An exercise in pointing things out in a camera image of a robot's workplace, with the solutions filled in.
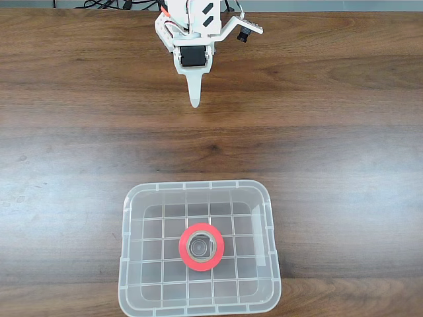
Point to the red tape roll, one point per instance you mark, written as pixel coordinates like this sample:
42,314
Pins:
183,251

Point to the clear plastic storage box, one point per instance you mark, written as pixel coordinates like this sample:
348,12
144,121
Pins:
264,231

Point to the wrist camera on white bracket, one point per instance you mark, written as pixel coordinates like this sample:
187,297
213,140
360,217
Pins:
246,26

